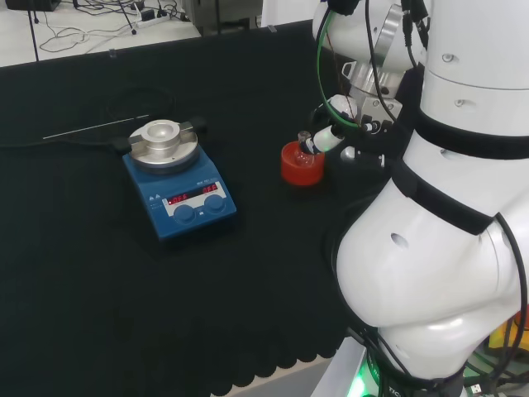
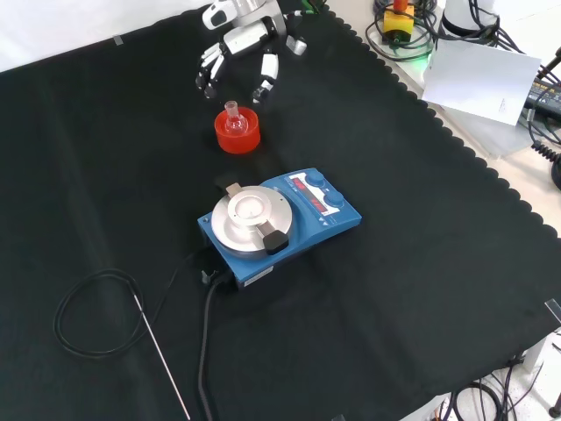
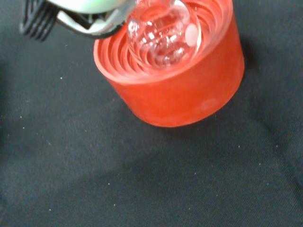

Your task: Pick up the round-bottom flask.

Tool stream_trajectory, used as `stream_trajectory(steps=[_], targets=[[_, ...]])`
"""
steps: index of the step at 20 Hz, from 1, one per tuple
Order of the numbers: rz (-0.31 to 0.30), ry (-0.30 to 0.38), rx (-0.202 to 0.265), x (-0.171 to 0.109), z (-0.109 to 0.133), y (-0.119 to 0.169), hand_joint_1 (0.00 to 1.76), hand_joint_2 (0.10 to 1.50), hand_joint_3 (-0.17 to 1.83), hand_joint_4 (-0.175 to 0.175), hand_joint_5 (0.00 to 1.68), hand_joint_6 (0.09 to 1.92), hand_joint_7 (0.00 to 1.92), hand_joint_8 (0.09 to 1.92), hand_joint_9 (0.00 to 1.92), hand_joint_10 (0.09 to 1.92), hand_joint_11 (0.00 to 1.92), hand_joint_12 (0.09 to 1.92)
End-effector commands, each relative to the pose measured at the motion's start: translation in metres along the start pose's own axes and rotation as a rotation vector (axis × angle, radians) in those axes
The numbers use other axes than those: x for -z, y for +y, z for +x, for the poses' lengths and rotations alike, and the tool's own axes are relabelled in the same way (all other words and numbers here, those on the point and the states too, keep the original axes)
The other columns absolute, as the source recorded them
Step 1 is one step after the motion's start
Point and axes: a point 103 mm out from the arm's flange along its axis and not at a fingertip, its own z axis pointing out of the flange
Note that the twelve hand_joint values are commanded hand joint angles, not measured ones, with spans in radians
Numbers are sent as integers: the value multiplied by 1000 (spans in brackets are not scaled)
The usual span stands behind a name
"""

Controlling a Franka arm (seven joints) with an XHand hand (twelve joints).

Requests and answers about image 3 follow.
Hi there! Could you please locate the black bench cloth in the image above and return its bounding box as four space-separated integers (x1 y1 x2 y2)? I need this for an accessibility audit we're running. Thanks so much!
0 0 303 227

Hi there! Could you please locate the red ribbed flask ring stand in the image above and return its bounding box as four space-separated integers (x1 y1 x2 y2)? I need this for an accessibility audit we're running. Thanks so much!
93 0 245 128

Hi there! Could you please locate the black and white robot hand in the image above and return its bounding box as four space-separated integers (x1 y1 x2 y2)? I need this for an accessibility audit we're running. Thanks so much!
18 0 138 43

